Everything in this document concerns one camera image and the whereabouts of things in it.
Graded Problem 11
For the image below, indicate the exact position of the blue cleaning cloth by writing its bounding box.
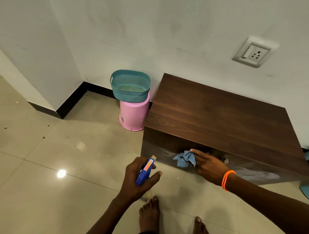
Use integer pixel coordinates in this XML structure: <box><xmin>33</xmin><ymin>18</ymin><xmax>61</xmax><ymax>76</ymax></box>
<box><xmin>173</xmin><ymin>151</ymin><xmax>196</xmax><ymax>168</ymax></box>

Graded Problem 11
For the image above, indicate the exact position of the brown wooden cabinet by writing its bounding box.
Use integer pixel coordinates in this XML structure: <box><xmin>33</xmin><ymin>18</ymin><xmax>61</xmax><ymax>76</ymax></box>
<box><xmin>141</xmin><ymin>73</ymin><xmax>309</xmax><ymax>185</ymax></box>

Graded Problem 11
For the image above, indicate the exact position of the person's foot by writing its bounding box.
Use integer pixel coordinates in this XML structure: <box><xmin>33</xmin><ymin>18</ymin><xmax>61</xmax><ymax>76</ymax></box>
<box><xmin>193</xmin><ymin>216</ymin><xmax>209</xmax><ymax>234</ymax></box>
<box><xmin>139</xmin><ymin>196</ymin><xmax>161</xmax><ymax>234</ymax></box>

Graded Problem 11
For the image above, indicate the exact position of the person's right hand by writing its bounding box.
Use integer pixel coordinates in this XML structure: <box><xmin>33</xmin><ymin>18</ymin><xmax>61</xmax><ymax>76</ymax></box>
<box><xmin>190</xmin><ymin>149</ymin><xmax>230</xmax><ymax>186</ymax></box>

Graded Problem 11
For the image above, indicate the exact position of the teal plastic basket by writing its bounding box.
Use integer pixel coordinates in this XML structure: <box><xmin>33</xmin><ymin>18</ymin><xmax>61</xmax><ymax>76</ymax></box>
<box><xmin>110</xmin><ymin>70</ymin><xmax>151</xmax><ymax>103</ymax></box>

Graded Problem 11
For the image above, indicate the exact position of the person's left hand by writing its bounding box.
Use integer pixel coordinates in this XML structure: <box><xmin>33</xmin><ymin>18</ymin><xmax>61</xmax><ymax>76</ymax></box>
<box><xmin>118</xmin><ymin>156</ymin><xmax>163</xmax><ymax>203</ymax></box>

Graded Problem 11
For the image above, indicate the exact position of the person's right forearm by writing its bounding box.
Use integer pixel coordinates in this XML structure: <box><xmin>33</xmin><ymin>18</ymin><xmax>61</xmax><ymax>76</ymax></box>
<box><xmin>225</xmin><ymin>172</ymin><xmax>309</xmax><ymax>234</ymax></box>

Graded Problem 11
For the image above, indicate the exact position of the person's right foot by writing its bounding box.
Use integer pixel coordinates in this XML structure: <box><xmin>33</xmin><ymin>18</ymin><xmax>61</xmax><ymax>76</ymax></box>
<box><xmin>193</xmin><ymin>216</ymin><xmax>209</xmax><ymax>234</ymax></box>

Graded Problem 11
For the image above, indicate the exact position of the person's left forearm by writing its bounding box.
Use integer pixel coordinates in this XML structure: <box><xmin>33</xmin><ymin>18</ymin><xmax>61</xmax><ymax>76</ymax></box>
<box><xmin>86</xmin><ymin>195</ymin><xmax>136</xmax><ymax>234</ymax></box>

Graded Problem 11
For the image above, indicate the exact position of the blue spray bottle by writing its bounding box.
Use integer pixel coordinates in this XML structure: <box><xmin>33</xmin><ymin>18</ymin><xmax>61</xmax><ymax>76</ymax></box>
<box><xmin>135</xmin><ymin>155</ymin><xmax>157</xmax><ymax>202</ymax></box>

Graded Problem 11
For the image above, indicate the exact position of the orange bead bracelet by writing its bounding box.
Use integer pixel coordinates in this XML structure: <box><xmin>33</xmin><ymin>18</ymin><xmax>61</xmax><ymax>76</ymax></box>
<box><xmin>222</xmin><ymin>170</ymin><xmax>236</xmax><ymax>192</ymax></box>

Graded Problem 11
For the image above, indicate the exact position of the teal plastic object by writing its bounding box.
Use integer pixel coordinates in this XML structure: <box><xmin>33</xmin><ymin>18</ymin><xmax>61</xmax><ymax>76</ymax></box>
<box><xmin>299</xmin><ymin>151</ymin><xmax>309</xmax><ymax>199</ymax></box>

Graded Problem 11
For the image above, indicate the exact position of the person's left foot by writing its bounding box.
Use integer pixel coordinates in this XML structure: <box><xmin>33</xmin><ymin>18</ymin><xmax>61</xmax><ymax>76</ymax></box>
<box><xmin>139</xmin><ymin>196</ymin><xmax>161</xmax><ymax>234</ymax></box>

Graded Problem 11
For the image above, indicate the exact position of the black skirting board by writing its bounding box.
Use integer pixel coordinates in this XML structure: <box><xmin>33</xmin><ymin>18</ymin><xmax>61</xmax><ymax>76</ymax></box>
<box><xmin>28</xmin><ymin>81</ymin><xmax>153</xmax><ymax>119</ymax></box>

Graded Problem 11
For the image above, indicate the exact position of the pink plastic bucket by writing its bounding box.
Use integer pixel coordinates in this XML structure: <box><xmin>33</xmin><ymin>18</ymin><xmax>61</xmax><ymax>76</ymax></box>
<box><xmin>119</xmin><ymin>92</ymin><xmax>150</xmax><ymax>132</ymax></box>

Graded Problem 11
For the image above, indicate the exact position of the white wall socket plate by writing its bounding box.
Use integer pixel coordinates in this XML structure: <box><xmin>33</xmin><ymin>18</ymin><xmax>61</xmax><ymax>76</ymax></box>
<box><xmin>232</xmin><ymin>35</ymin><xmax>280</xmax><ymax>68</ymax></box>

